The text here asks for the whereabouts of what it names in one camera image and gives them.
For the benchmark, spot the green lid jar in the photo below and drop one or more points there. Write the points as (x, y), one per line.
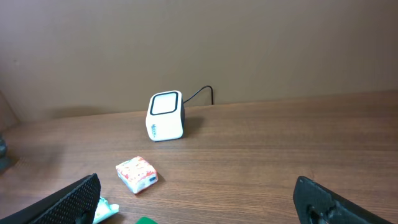
(145, 220)

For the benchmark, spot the white barcode scanner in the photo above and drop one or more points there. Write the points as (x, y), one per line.
(165, 116)

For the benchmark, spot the teal snack packet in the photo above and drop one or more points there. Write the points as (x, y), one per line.
(104, 210)

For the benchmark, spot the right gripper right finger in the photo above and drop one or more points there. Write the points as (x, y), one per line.
(316, 204)

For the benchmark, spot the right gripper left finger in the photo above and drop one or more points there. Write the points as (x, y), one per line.
(74, 204)

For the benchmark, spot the grey plastic mesh basket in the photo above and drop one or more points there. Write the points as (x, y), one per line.
(4, 160)

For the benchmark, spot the red white tissue pack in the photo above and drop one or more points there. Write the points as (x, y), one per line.
(137, 174)

